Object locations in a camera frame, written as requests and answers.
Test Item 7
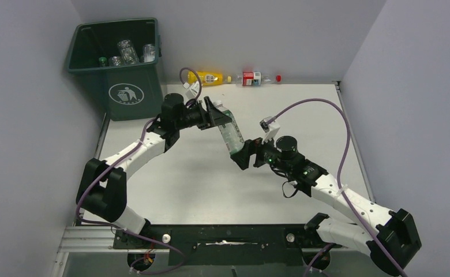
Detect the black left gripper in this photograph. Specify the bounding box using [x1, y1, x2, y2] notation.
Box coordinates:
[175, 97, 231, 130]

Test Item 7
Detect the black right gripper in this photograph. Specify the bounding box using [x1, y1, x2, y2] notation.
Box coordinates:
[232, 130, 291, 174]

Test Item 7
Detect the green tinted bottle white cap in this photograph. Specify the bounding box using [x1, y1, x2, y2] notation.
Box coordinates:
[213, 100, 245, 155]

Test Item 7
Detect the yellow juice bottle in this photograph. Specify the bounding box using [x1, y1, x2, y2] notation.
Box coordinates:
[185, 71, 232, 87]

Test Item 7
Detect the red label bottle red cap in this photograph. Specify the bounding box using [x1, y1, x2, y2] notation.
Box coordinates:
[235, 71, 282, 87]

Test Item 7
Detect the clear unlabelled bottle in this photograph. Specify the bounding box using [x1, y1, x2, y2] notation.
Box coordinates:
[117, 39, 140, 65]

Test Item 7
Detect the blue label crushed bottle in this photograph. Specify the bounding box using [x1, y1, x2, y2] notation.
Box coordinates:
[108, 56, 124, 66]

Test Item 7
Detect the dark green label bottle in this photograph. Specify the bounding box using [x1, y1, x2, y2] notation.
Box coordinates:
[98, 57, 108, 68]

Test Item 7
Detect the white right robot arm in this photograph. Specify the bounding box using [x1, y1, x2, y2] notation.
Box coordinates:
[231, 136, 422, 276]

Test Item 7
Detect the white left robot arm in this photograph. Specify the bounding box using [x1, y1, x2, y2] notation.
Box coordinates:
[76, 93, 232, 234]

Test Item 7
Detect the dark green trash bin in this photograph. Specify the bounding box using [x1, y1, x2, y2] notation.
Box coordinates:
[65, 18, 167, 121]

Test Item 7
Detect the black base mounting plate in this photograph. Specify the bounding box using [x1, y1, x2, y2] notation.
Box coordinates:
[113, 224, 326, 266]

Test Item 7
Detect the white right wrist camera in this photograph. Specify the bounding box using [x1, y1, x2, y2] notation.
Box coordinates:
[260, 117, 280, 144]

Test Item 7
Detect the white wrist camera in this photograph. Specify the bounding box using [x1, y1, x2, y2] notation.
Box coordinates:
[260, 117, 280, 144]
[183, 81, 201, 100]

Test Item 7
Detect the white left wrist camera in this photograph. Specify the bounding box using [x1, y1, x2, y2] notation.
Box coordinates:
[183, 81, 201, 100]

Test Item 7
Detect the aluminium frame rail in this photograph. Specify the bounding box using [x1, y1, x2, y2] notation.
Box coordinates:
[49, 225, 119, 277]

